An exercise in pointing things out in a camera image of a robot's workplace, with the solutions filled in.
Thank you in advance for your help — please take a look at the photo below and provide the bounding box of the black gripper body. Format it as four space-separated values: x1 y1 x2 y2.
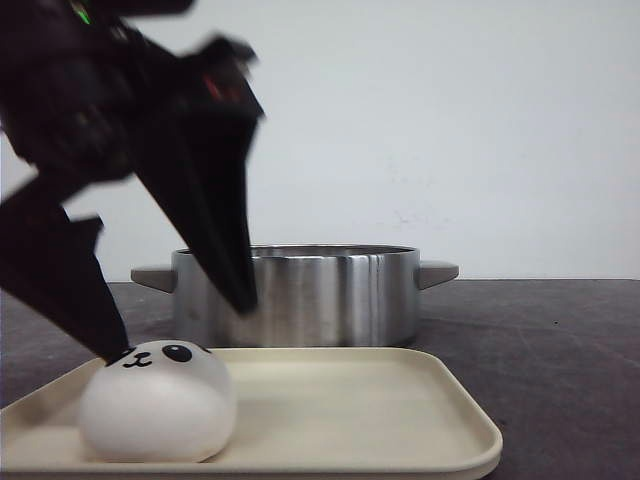
1 1 263 208

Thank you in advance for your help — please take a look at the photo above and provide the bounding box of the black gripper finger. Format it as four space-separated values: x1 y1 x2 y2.
1 171 130 361
134 117 258 314

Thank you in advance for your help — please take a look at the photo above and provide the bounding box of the panda bun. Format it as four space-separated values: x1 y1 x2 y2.
78 340 237 463

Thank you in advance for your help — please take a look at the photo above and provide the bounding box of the stainless steel pot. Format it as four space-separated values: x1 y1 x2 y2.
130 244 459 347

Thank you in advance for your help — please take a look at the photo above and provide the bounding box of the cream plastic tray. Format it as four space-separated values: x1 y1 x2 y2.
1 348 503 479

